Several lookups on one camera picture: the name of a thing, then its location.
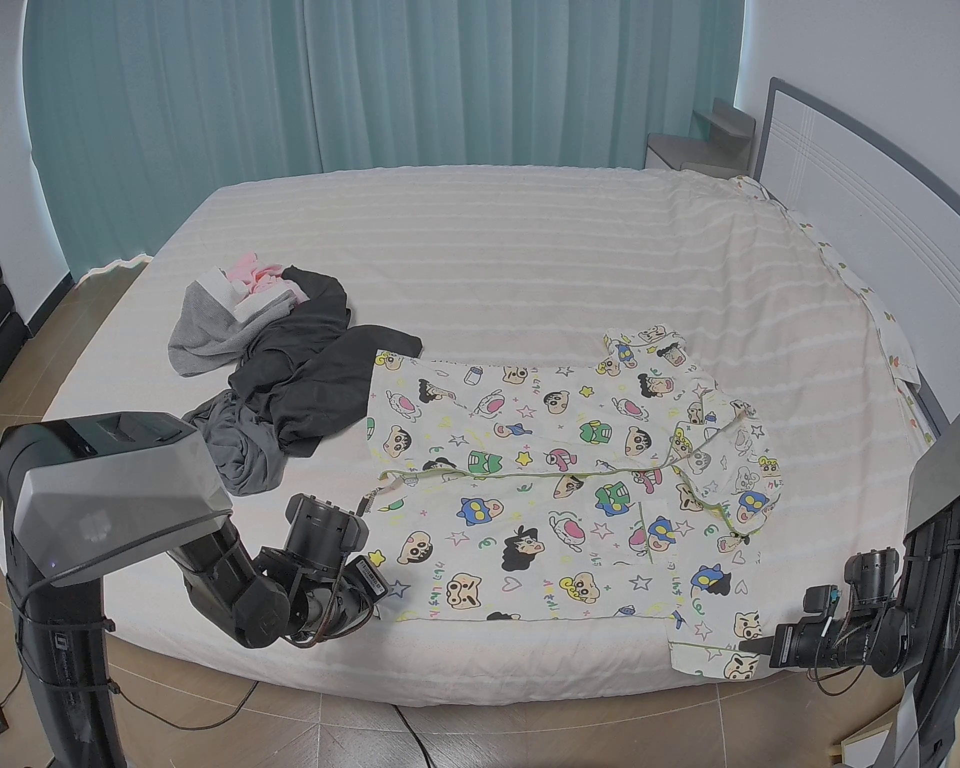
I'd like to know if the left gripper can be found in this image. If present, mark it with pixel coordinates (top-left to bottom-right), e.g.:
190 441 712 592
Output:
333 552 393 622

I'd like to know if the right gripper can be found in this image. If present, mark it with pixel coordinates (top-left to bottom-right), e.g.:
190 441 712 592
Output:
738 616 838 669

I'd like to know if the white printed pyjama top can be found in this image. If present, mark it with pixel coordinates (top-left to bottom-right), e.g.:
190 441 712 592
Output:
364 322 786 681

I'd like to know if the pile of clothes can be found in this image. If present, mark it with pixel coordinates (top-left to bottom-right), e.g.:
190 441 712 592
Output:
166 251 426 498

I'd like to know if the bed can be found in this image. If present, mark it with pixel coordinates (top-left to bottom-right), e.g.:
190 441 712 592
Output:
39 75 960 711

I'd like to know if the blue-green curtain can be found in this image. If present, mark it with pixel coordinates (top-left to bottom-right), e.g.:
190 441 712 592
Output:
303 0 753 175
24 0 316 280

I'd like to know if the grey bedside table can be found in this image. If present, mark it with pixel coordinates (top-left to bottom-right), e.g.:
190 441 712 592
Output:
645 97 756 178

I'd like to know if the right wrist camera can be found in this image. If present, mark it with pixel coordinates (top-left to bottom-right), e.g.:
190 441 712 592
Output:
803 583 846 621

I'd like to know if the black cable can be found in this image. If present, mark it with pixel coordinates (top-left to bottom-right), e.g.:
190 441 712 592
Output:
393 703 435 768
111 675 258 734

